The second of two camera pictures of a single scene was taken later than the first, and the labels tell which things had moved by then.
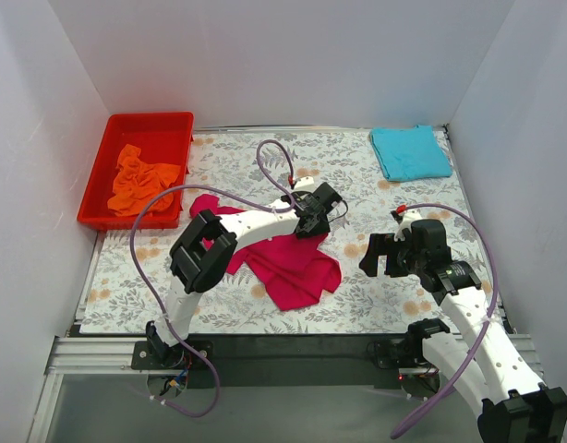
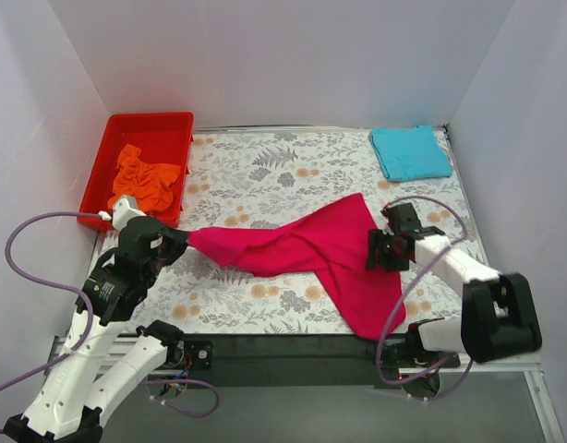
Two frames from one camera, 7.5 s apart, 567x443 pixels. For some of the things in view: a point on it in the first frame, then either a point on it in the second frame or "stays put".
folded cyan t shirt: x=409 y=153 stays put
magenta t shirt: x=295 y=271 -> x=330 y=242
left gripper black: x=312 y=221 -> x=171 y=243
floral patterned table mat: x=132 y=285 stays put
